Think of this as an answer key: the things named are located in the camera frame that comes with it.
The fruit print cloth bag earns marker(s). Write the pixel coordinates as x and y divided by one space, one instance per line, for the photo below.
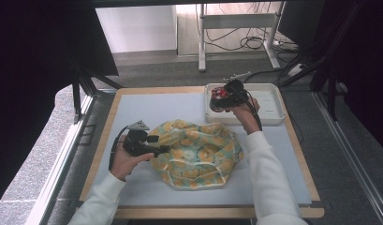
195 154

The white power strip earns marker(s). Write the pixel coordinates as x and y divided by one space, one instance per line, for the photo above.
296 70

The black stand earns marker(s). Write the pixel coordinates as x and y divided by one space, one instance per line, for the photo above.
320 53
83 84

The person's right hand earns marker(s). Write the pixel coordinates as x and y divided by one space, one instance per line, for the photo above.
247 117

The person's left hand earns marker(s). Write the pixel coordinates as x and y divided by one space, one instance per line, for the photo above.
125 161

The white table mat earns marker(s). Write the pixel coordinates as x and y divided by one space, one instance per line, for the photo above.
167 109

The white plastic tray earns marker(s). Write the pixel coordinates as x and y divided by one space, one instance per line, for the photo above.
267 106

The aluminium frame rail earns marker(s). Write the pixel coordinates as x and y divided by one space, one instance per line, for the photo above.
351 156
61 162

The white desk frame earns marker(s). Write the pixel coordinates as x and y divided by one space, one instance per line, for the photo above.
236 20

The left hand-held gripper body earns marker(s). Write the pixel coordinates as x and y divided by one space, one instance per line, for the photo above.
137 142

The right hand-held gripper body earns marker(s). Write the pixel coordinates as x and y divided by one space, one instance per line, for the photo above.
234 92

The dark curtain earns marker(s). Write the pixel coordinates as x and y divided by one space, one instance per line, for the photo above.
39 62
364 62

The small red and white object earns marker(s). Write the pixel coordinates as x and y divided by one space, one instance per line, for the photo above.
218 93

